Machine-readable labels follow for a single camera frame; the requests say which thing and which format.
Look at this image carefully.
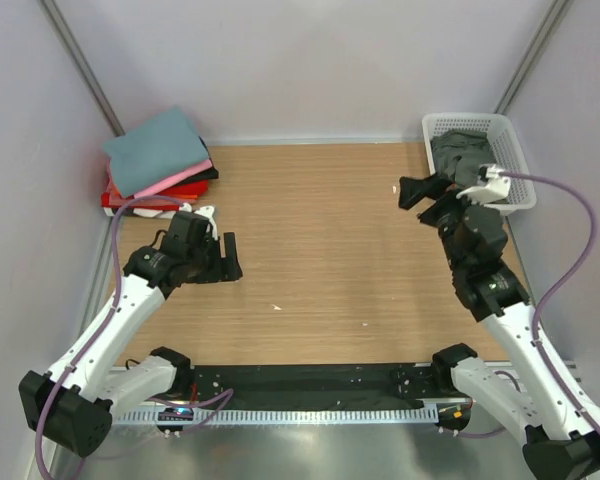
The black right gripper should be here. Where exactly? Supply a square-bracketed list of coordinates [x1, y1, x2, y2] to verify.
[399, 171, 492, 272]

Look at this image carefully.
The dark grey t shirt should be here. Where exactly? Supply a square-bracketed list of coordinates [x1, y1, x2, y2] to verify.
[431, 130, 506, 216]

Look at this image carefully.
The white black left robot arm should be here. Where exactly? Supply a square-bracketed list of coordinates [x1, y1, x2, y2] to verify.
[18, 206, 242, 458]

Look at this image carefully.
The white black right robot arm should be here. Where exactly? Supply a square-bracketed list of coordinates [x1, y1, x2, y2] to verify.
[398, 172, 600, 479]

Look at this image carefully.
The folded white patterned t shirt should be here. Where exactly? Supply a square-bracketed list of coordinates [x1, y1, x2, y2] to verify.
[122, 203, 193, 220]

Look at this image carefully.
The folded red t shirt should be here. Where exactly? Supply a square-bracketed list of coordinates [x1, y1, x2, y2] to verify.
[101, 180, 209, 210]

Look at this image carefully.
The folded black t shirt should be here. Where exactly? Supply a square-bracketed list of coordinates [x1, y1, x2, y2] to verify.
[183, 139, 219, 184]

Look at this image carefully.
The folded pink t shirt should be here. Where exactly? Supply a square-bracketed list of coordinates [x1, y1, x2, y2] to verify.
[133, 158, 213, 198]

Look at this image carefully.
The folded teal t shirt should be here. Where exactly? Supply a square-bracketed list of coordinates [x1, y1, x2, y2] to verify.
[102, 107, 209, 198]

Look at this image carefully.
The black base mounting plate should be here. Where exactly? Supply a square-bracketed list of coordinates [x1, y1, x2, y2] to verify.
[158, 363, 468, 411]

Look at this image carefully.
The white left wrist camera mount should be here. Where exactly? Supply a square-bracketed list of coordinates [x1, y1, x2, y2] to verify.
[179, 203, 219, 240]

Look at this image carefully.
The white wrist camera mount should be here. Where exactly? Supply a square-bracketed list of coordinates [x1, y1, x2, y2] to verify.
[179, 203, 219, 240]
[456, 164, 511, 205]

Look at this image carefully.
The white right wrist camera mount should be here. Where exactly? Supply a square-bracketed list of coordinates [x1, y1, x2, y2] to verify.
[456, 164, 511, 205]

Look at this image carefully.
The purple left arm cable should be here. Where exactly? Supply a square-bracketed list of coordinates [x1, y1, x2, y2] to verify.
[33, 195, 235, 480]

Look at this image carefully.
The slotted grey cable duct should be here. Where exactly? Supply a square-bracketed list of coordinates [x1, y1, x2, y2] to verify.
[114, 404, 439, 427]

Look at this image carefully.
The right aluminium frame post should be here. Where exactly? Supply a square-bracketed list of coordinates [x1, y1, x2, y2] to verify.
[494, 0, 574, 115]

